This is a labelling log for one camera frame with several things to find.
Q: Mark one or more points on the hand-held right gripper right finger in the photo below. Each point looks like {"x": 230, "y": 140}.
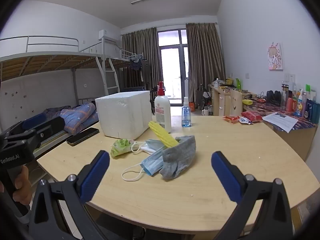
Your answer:
{"x": 225, "y": 177}

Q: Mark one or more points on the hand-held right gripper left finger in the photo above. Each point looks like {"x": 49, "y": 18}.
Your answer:
{"x": 96, "y": 177}

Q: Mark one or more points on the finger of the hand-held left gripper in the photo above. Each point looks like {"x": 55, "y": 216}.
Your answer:
{"x": 51, "y": 126}
{"x": 33, "y": 120}

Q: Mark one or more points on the green tissue packet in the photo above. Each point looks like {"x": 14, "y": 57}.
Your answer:
{"x": 121, "y": 147}

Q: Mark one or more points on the grey sock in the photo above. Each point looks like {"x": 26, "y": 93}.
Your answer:
{"x": 178, "y": 157}

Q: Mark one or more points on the blue face mask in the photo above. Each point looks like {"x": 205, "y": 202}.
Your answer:
{"x": 152, "y": 143}
{"x": 152, "y": 163}

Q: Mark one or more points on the white foam box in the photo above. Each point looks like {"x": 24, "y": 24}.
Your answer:
{"x": 122, "y": 115}

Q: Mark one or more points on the yellow corn plush toy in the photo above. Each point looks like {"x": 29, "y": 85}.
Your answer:
{"x": 162, "y": 133}

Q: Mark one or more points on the person's left hand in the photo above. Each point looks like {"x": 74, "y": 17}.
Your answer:
{"x": 22, "y": 187}

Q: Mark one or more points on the blue star quilt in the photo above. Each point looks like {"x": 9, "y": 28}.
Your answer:
{"x": 75, "y": 115}

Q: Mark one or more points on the black smartphone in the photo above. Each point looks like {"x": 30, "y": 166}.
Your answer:
{"x": 82, "y": 136}

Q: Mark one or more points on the white snack packet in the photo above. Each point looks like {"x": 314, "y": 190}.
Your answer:
{"x": 245, "y": 120}

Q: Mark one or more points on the grey metal bunk bed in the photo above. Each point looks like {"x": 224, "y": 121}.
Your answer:
{"x": 50, "y": 55}
{"x": 125, "y": 61}

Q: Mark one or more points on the white thermos jug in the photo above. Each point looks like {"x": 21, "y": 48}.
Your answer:
{"x": 205, "y": 111}

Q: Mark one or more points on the blue spray bottle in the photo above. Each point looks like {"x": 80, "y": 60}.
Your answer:
{"x": 186, "y": 118}

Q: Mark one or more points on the wooden chair with smiley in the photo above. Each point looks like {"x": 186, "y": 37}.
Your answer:
{"x": 236, "y": 103}

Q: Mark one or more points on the wooden drawer desk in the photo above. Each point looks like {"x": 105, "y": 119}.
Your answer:
{"x": 221, "y": 102}

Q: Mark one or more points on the desk with patterned cloth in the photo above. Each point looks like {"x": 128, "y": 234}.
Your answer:
{"x": 292, "y": 140}

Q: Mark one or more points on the orange bag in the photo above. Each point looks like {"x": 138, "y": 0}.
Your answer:
{"x": 192, "y": 106}

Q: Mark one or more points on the printed paper sheet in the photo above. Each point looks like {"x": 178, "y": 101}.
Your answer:
{"x": 281, "y": 121}

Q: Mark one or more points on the blue plaid mattress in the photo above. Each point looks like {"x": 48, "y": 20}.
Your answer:
{"x": 132, "y": 89}

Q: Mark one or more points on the white lotion pump bottle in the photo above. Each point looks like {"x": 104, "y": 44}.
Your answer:
{"x": 163, "y": 112}

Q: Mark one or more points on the black bag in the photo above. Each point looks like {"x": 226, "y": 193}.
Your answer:
{"x": 273, "y": 97}

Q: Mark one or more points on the green bottle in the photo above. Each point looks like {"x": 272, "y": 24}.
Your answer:
{"x": 238, "y": 84}

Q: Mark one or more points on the black folding chair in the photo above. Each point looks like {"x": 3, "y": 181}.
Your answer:
{"x": 153, "y": 97}

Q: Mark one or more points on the row of toiletry bottles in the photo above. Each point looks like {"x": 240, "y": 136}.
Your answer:
{"x": 300, "y": 105}

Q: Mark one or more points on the dark hanging clothes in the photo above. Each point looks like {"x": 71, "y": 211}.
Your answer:
{"x": 136, "y": 65}

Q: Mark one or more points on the white air conditioner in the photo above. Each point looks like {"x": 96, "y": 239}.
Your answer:
{"x": 108, "y": 35}

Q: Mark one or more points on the brown curtain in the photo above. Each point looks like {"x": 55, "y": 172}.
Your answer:
{"x": 205, "y": 60}
{"x": 140, "y": 50}

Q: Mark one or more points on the glass balcony door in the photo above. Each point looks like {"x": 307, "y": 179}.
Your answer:
{"x": 172, "y": 67}

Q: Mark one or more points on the white wall socket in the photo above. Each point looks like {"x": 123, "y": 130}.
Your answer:
{"x": 290, "y": 77}

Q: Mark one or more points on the pink wall poster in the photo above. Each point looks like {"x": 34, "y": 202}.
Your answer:
{"x": 275, "y": 57}

